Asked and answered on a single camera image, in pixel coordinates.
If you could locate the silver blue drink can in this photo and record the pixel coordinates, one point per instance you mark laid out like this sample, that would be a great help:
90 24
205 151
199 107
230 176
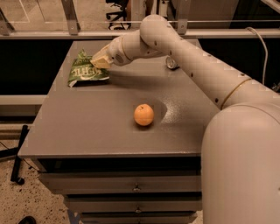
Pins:
171 63

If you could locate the metal window railing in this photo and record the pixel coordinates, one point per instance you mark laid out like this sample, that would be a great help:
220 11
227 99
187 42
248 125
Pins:
86 19

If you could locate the black shoe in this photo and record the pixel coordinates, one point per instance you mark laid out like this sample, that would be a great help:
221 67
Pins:
28 220

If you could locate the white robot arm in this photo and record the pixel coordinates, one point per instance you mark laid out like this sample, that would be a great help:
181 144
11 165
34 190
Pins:
240 153

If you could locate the grey drawer cabinet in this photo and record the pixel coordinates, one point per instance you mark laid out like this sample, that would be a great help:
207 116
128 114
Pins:
109 169

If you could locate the green jalapeno chip bag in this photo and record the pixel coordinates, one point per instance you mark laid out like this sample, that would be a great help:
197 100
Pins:
83 70

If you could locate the black office chair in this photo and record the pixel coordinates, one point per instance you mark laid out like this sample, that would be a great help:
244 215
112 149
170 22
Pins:
116 15

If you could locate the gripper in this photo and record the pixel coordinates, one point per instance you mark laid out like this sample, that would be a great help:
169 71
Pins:
115 53

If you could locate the orange fruit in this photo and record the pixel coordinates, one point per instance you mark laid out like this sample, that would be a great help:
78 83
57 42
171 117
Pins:
144 115

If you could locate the black stand base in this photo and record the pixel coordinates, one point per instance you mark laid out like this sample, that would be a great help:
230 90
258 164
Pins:
13 153

